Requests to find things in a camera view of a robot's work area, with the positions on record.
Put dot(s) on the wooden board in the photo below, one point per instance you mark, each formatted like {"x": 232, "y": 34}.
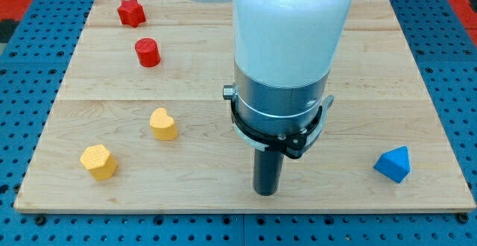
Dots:
{"x": 107, "y": 97}

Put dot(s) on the red cylinder block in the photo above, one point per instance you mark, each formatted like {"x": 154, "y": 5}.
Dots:
{"x": 147, "y": 52}

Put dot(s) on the yellow hexagon block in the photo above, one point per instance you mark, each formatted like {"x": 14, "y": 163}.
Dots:
{"x": 99, "y": 162}

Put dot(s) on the yellow heart block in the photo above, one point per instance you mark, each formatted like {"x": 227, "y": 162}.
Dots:
{"x": 162, "y": 125}

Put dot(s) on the blue triangular block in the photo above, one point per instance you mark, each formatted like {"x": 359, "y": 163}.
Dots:
{"x": 394, "y": 164}

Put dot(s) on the red star block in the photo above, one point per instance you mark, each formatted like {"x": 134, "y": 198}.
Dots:
{"x": 131, "y": 13}

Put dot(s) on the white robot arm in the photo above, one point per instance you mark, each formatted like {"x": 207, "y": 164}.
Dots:
{"x": 283, "y": 51}

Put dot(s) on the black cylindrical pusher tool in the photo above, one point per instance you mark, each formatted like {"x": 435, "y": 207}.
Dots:
{"x": 266, "y": 171}

